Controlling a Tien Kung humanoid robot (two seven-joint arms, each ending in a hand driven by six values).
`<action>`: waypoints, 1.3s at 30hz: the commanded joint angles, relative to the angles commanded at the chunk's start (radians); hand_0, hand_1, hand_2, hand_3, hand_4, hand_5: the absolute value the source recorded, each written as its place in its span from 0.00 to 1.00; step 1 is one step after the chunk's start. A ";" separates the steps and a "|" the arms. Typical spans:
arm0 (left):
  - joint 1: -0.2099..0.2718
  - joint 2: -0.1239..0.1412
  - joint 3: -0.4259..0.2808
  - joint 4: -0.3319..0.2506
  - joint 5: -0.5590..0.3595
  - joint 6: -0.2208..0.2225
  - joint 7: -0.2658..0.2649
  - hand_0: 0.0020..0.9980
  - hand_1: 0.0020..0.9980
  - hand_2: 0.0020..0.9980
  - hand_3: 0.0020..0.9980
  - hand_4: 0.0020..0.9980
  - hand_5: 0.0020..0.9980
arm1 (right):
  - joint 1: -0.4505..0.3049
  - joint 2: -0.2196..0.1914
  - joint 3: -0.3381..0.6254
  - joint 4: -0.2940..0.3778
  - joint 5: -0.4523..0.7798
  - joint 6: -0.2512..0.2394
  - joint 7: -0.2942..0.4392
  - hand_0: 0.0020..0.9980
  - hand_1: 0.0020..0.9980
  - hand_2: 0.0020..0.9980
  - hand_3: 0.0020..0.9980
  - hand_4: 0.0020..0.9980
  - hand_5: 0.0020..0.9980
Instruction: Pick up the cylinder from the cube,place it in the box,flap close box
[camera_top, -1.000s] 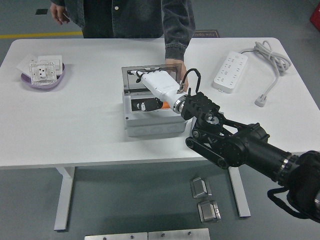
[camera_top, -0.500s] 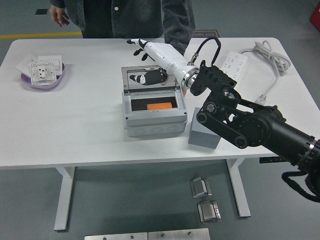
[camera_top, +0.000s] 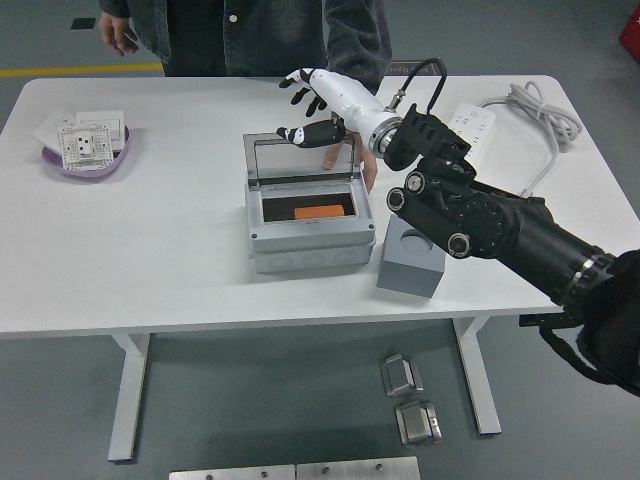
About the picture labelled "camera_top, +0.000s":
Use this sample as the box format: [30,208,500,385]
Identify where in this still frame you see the person's left hand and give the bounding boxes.
[321,128,380,194]

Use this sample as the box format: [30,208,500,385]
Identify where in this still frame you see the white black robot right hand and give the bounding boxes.
[275,67,404,151]

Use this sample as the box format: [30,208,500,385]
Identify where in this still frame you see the person's right hand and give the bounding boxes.
[98,10,140,57]

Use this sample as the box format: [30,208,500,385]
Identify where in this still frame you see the orange cylinder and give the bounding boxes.
[293,203,346,221]

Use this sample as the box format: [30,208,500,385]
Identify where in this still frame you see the grey junction box clear lid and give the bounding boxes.
[242,130,377,275]

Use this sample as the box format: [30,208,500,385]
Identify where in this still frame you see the grey cube with round hole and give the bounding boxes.
[375,214,447,300]

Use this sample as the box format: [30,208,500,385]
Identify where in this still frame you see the red box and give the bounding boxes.
[618,9,640,51]

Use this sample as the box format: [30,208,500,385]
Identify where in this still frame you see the dark floor sign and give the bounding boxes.
[389,58,447,77]

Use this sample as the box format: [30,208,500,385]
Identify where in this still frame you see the person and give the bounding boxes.
[98,0,394,96]

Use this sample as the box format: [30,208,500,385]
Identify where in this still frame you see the white power strip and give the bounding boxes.
[447,102,496,164]

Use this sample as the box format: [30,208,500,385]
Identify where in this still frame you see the white printed socket panel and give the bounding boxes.
[56,119,112,174]

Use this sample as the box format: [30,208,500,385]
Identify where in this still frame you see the purple bowl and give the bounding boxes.
[40,124,132,182]

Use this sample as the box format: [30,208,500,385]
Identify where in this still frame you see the white table leg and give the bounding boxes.
[107,332,152,464]
[452,315,503,436]

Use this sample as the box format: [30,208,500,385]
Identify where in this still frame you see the flat metal plate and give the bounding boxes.
[295,455,421,480]

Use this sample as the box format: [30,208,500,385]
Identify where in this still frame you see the white plain switch plate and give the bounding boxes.
[74,109,126,144]

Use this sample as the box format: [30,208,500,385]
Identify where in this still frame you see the white power cord with plug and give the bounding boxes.
[478,81,584,199]

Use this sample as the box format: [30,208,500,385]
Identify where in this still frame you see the small metal bracket block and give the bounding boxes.
[394,399,444,447]
[378,352,425,398]

